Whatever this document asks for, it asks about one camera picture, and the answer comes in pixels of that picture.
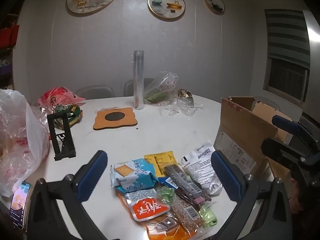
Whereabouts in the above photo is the smartphone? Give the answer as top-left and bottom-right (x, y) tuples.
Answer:
(9, 181), (31, 230)

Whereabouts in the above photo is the medium round wall painting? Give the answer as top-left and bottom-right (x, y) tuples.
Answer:
(148, 0), (185, 21)

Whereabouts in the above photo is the grey chair middle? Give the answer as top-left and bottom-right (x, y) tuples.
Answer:
(123, 78), (153, 96)

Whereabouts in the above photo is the cardboard box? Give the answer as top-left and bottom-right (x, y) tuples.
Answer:
(214, 96), (292, 179)

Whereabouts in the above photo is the striped window blind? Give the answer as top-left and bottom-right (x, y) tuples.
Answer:
(265, 9), (310, 69)

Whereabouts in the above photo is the clear bag with greens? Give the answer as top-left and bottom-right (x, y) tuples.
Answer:
(144, 71), (180, 105)

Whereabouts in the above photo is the blue cracker snack pack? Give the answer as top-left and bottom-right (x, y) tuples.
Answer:
(110, 158), (158, 193)

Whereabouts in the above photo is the grey chair left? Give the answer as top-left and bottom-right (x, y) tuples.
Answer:
(76, 85), (116, 100)

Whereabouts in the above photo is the clear grain bar wrapper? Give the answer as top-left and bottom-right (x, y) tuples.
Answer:
(170, 198), (204, 237)

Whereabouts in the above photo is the pink plastic bag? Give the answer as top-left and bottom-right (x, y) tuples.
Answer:
(37, 87), (85, 107)

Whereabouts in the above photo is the window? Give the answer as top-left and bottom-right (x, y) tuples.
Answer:
(263, 57), (310, 106)

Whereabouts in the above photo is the light green snack packet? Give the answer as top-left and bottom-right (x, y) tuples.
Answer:
(199, 203), (217, 229)

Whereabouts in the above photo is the white plastic shopping bag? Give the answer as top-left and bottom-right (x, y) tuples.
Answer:
(1, 89), (49, 197)

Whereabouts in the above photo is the orange white snack pouch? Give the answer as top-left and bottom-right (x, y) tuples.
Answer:
(124, 189), (171, 222)

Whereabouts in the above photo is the yellow snack pack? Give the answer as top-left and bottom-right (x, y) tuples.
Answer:
(144, 151), (178, 178)

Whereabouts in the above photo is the green candy bag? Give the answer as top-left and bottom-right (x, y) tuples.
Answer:
(157, 186), (176, 204)

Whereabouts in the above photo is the grey chair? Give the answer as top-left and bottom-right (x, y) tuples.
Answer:
(76, 85), (116, 100)
(254, 96), (280, 111)
(123, 78), (153, 96)

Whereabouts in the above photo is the orange wooden coaster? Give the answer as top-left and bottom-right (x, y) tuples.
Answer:
(93, 107), (138, 131)

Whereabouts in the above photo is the black phone stand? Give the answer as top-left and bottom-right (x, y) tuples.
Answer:
(47, 111), (76, 161)

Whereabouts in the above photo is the green snack bag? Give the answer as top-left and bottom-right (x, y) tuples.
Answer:
(54, 104), (83, 127)

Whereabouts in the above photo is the crumpled clear wrapper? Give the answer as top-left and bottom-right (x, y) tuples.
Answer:
(160, 95), (203, 116)

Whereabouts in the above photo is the person right hand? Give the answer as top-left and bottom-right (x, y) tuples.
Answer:
(289, 178), (310, 214)

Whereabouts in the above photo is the blue bar wrapper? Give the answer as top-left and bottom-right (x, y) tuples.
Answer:
(158, 177), (178, 189)

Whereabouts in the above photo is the grey chair right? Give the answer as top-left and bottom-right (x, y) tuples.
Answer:
(254, 96), (280, 111)

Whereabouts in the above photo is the silver refrigerator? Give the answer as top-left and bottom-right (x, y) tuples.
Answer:
(303, 10), (320, 128)

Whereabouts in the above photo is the white oat snack bag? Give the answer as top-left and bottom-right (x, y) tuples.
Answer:
(180, 140), (223, 196)

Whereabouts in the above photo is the clear plastic tube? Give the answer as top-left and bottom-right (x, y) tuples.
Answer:
(133, 50), (144, 110)

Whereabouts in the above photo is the dark seed bar wrapper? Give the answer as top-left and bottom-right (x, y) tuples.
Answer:
(163, 164), (212, 204)

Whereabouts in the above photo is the small round wall painting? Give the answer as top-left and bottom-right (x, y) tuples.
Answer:
(204, 0), (225, 15)

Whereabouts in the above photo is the gold foil wrapper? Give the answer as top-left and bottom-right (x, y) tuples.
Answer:
(178, 89), (193, 99)

